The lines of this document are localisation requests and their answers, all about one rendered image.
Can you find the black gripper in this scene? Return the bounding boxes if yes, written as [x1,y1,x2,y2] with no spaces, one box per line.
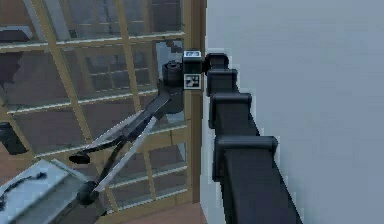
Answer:
[68,59,185,165]

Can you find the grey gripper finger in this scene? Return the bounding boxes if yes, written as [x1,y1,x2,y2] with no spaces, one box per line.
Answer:
[76,115,160,207]

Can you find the pale grey box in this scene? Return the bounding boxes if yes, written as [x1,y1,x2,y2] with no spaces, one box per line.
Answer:
[0,158,108,224]

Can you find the wooden framed window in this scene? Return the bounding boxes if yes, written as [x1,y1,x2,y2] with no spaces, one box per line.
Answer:
[0,0,207,224]

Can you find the black curved handle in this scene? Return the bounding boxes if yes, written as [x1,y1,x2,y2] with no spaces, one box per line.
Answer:
[0,171,48,212]

